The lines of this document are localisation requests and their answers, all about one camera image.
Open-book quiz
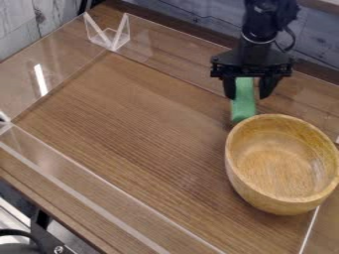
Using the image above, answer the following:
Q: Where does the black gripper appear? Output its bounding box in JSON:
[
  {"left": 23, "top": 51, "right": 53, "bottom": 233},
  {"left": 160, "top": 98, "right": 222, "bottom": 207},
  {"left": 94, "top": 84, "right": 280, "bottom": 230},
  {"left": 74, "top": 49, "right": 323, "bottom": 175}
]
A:
[{"left": 211, "top": 40, "right": 292, "bottom": 99}]

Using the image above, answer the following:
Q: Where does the green rectangular stick block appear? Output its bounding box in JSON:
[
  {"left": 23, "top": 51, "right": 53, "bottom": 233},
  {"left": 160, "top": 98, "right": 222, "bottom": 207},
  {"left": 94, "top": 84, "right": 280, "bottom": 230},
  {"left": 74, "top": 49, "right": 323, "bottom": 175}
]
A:
[{"left": 232, "top": 77, "right": 256, "bottom": 123}]

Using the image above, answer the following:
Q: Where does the wooden bowl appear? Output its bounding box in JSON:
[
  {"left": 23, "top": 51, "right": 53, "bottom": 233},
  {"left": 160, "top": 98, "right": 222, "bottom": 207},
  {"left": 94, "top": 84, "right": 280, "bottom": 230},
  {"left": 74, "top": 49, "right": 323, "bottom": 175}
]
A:
[{"left": 226, "top": 114, "right": 339, "bottom": 215}]

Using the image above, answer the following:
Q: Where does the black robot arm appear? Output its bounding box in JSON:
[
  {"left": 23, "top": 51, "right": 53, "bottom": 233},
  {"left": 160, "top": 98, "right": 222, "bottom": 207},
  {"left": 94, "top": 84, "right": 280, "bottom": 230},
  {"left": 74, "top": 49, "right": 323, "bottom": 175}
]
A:
[{"left": 211, "top": 0, "right": 300, "bottom": 99}]

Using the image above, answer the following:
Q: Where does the clear acrylic corner bracket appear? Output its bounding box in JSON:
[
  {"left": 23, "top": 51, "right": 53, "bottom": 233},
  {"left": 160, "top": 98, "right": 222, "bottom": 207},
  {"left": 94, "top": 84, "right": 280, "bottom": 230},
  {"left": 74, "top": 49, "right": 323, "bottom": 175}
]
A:
[{"left": 84, "top": 13, "right": 130, "bottom": 52}]

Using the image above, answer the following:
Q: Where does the clear acrylic enclosure wall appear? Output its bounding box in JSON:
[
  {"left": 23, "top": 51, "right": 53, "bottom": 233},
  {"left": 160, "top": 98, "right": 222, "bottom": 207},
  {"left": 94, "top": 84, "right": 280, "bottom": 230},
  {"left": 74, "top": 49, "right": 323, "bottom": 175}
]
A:
[{"left": 0, "top": 14, "right": 339, "bottom": 254}]

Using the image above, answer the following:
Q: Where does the black table leg frame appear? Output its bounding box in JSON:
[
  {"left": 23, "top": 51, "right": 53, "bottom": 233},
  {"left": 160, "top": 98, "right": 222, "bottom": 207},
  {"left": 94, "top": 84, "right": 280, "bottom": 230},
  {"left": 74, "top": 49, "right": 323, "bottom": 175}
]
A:
[{"left": 31, "top": 209, "right": 78, "bottom": 254}]

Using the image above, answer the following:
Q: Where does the black cable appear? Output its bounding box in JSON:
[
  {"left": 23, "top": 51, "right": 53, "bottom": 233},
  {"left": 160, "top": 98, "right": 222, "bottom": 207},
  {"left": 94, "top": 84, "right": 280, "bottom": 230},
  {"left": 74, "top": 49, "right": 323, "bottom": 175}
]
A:
[{"left": 0, "top": 226, "right": 33, "bottom": 242}]

